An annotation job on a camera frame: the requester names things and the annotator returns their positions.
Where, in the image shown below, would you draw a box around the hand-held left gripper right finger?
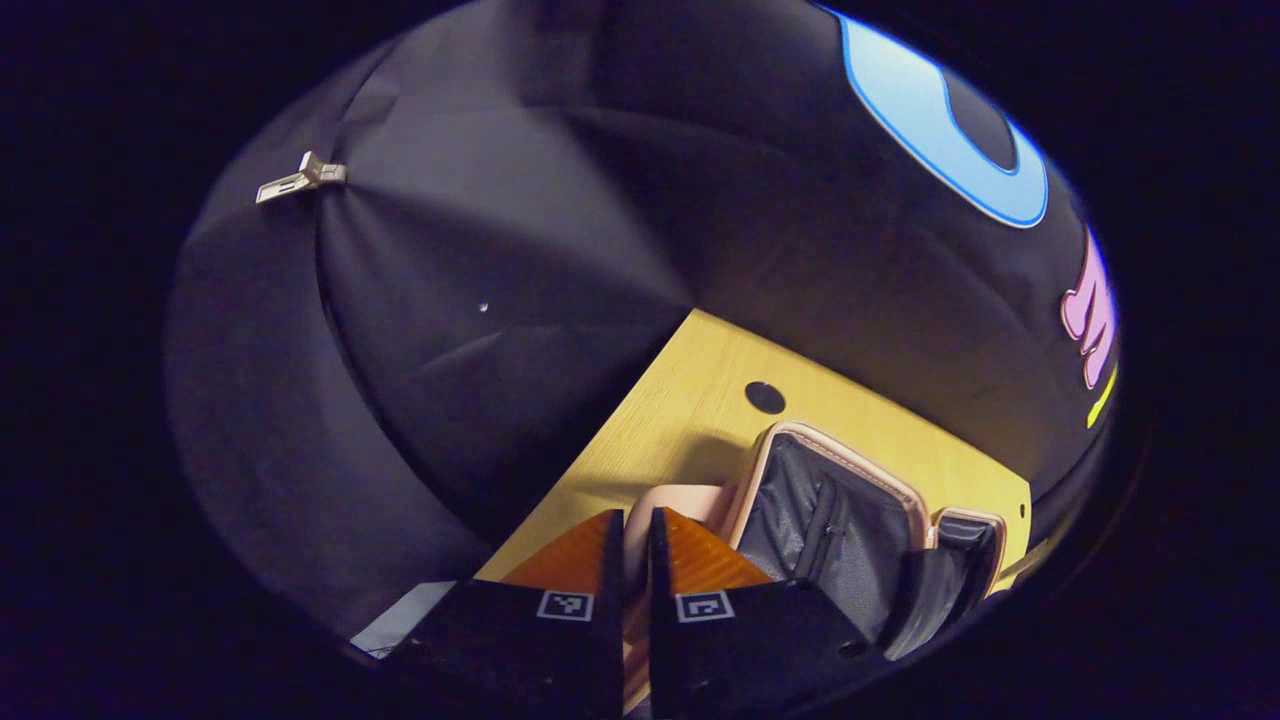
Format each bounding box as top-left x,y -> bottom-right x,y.
648,506 -> 891,719

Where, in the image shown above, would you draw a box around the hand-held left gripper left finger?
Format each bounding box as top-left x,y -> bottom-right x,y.
385,508 -> 626,717

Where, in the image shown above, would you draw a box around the pink hard-shell suitcase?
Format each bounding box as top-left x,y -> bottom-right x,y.
620,420 -> 1009,713

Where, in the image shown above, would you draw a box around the black backdrop cloth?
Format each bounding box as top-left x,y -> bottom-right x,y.
165,0 -> 1121,641

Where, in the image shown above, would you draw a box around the silver metal clip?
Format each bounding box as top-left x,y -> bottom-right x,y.
255,150 -> 348,206

